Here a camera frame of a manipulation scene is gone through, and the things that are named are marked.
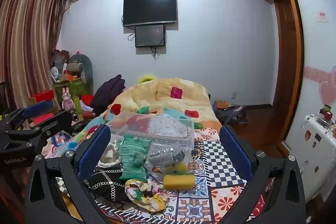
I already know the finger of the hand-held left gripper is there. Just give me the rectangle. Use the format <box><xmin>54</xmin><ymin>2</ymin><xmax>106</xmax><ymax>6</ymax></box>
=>
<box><xmin>29</xmin><ymin>111</ymin><xmax>75</xmax><ymax>147</ymax></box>
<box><xmin>0</xmin><ymin>101</ymin><xmax>55</xmax><ymax>131</ymax></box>

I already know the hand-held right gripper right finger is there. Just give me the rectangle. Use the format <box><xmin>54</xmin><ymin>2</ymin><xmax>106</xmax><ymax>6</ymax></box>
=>
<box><xmin>219</xmin><ymin>124</ymin><xmax>306</xmax><ymax>224</ymax></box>

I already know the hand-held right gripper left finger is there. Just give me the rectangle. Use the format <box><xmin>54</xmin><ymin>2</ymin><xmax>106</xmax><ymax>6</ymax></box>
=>
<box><xmin>24</xmin><ymin>124</ymin><xmax>112</xmax><ymax>224</ymax></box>

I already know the cream round soft pad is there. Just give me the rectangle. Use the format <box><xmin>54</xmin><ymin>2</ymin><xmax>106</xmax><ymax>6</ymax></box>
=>
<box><xmin>98</xmin><ymin>143</ymin><xmax>122</xmax><ymax>168</ymax></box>

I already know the black chain print cloth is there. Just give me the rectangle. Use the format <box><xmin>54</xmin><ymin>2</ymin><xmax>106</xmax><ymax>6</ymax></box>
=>
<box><xmin>84</xmin><ymin>168</ymin><xmax>132</xmax><ymax>203</ymax></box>

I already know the green knitted cloth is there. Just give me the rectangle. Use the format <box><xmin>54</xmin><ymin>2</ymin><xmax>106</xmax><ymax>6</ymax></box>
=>
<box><xmin>119</xmin><ymin>135</ymin><xmax>153</xmax><ymax>183</ymax></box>

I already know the yellow fuzzy ball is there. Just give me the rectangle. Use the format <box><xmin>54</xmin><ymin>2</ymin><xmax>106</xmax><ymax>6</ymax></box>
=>
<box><xmin>172</xmin><ymin>162</ymin><xmax>187</xmax><ymax>174</ymax></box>

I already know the yellow sponge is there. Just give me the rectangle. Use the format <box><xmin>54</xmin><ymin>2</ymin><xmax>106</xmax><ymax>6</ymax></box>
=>
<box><xmin>163</xmin><ymin>172</ymin><xmax>195</xmax><ymax>190</ymax></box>

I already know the silver glitter scrunchie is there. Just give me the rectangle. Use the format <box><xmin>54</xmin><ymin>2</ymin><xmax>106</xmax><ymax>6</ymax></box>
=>
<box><xmin>148</xmin><ymin>149</ymin><xmax>185</xmax><ymax>168</ymax></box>

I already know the clear plastic storage box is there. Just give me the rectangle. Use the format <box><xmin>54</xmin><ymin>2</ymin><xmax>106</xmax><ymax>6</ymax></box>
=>
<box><xmin>105</xmin><ymin>111</ymin><xmax>196</xmax><ymax>174</ymax></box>

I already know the floral yellow scrunchie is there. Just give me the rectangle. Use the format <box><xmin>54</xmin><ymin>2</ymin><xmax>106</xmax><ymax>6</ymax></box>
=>
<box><xmin>125</xmin><ymin>178</ymin><xmax>168</xmax><ymax>212</ymax></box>

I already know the pink box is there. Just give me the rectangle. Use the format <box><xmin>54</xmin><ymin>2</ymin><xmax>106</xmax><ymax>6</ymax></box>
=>
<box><xmin>31</xmin><ymin>113</ymin><xmax>54</xmax><ymax>125</ymax></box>

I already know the red box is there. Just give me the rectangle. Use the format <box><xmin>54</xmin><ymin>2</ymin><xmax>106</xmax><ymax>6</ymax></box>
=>
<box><xmin>29</xmin><ymin>90</ymin><xmax>54</xmax><ymax>102</ymax></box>

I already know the colourful printed cloth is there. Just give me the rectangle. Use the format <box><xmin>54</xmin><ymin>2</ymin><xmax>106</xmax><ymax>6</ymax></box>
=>
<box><xmin>47</xmin><ymin>132</ymin><xmax>79</xmax><ymax>157</ymax></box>

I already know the black pouch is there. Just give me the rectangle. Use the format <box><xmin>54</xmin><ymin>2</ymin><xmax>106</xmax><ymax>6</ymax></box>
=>
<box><xmin>72</xmin><ymin>120</ymin><xmax>90</xmax><ymax>134</ymax></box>

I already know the pink rabbit doll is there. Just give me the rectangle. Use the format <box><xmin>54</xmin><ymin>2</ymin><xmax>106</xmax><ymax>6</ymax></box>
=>
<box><xmin>62</xmin><ymin>87</ymin><xmax>75</xmax><ymax>110</ymax></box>

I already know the green bottle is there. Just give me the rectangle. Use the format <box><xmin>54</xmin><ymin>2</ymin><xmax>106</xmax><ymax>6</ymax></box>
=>
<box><xmin>73</xmin><ymin>97</ymin><xmax>82</xmax><ymax>114</ymax></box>

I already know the grey purple backpack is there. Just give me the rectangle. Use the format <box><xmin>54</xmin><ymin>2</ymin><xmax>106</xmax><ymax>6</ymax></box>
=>
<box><xmin>212</xmin><ymin>99</ymin><xmax>248</xmax><ymax>125</ymax></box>

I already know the red plush cushion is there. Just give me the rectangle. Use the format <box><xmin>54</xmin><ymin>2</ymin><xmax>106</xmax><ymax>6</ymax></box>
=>
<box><xmin>81</xmin><ymin>94</ymin><xmax>95</xmax><ymax>106</ymax></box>

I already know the orange box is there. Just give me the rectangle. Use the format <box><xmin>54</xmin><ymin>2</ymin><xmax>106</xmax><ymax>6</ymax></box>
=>
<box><xmin>60</xmin><ymin>73</ymin><xmax>79</xmax><ymax>82</ymax></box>

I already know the orange notebook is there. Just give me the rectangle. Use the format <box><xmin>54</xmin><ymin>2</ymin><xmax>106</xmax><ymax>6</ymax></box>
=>
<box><xmin>217</xmin><ymin>100</ymin><xmax>235</xmax><ymax>110</ymax></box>

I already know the plastic bag with red contents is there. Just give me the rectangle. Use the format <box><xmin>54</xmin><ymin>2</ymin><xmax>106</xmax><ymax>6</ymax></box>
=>
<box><xmin>51</xmin><ymin>49</ymin><xmax>70</xmax><ymax>68</ymax></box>

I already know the patterned tile print bedsheet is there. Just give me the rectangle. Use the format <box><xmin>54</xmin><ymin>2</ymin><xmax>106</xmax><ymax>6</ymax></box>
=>
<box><xmin>45</xmin><ymin>122</ymin><xmax>265</xmax><ymax>224</ymax></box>

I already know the dark purple coat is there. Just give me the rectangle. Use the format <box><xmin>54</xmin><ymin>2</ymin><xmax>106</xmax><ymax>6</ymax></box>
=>
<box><xmin>91</xmin><ymin>74</ymin><xmax>126</xmax><ymax>115</ymax></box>

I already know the grey plush shark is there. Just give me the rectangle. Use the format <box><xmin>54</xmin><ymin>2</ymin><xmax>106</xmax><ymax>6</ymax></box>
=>
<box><xmin>67</xmin><ymin>54</ymin><xmax>93</xmax><ymax>96</ymax></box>

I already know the striped red brown curtain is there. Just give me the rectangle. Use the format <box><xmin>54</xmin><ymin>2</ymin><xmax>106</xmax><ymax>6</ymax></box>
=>
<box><xmin>0</xmin><ymin>0</ymin><xmax>70</xmax><ymax>109</ymax></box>

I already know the white suitcase with stickers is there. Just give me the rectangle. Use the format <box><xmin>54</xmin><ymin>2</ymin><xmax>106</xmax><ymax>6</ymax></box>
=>
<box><xmin>285</xmin><ymin>114</ymin><xmax>336</xmax><ymax>201</ymax></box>

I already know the yellow patchwork print blanket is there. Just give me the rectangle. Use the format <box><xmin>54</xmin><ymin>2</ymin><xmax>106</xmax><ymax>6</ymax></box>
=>
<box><xmin>76</xmin><ymin>78</ymin><xmax>222</xmax><ymax>140</ymax></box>

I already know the yellow green plush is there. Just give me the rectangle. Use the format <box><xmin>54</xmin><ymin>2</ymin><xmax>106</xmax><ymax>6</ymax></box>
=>
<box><xmin>138</xmin><ymin>74</ymin><xmax>155</xmax><ymax>83</ymax></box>

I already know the brown wooden door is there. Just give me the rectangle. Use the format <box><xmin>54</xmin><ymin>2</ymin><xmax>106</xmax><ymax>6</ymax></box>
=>
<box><xmin>273</xmin><ymin>0</ymin><xmax>305</xmax><ymax>159</ymax></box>

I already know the small red green toy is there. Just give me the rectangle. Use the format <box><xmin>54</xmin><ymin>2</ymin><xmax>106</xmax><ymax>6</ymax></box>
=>
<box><xmin>322</xmin><ymin>105</ymin><xmax>334</xmax><ymax>120</ymax></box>

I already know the white wardrobe door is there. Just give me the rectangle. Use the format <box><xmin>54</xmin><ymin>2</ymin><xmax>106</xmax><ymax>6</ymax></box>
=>
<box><xmin>281</xmin><ymin>0</ymin><xmax>336</xmax><ymax>151</ymax></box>

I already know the small wall monitor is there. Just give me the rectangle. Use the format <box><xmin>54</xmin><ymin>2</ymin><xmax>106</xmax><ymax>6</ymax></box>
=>
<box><xmin>135</xmin><ymin>25</ymin><xmax>166</xmax><ymax>48</ymax></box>

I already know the large wall television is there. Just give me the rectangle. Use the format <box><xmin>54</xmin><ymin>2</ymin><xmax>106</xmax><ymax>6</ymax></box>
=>
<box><xmin>123</xmin><ymin>0</ymin><xmax>177</xmax><ymax>28</ymax></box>

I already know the pink wall sticker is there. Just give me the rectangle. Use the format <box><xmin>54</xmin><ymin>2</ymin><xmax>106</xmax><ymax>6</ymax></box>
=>
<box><xmin>314</xmin><ymin>11</ymin><xmax>330</xmax><ymax>22</ymax></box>

